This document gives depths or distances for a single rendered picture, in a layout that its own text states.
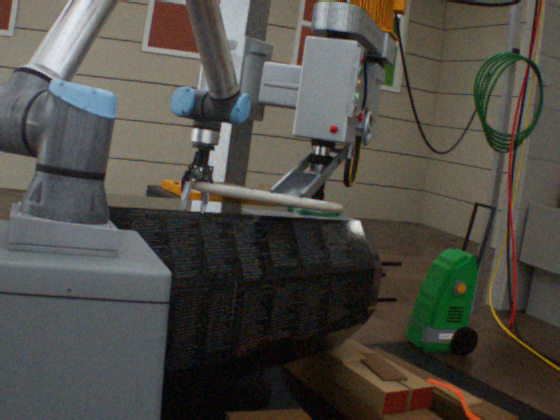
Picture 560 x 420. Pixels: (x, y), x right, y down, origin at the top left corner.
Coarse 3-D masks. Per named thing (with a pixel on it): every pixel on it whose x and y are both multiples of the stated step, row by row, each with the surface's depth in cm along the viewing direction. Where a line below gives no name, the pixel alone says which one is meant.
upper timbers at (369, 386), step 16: (368, 352) 285; (320, 368) 282; (336, 368) 271; (352, 368) 262; (368, 368) 264; (400, 368) 268; (352, 384) 259; (368, 384) 249; (384, 384) 247; (400, 384) 250; (416, 384) 250; (368, 400) 248; (384, 400) 240; (400, 400) 243; (416, 400) 247
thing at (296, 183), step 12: (336, 156) 278; (300, 168) 267; (324, 168) 262; (336, 168) 278; (288, 180) 254; (300, 180) 261; (312, 180) 262; (324, 180) 261; (276, 192) 242; (288, 192) 248; (300, 192) 248; (312, 192) 246
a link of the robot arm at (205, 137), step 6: (192, 132) 206; (198, 132) 204; (204, 132) 204; (210, 132) 204; (216, 132) 205; (192, 138) 205; (198, 138) 204; (204, 138) 204; (210, 138) 204; (216, 138) 206; (204, 144) 205; (210, 144) 206; (216, 144) 206
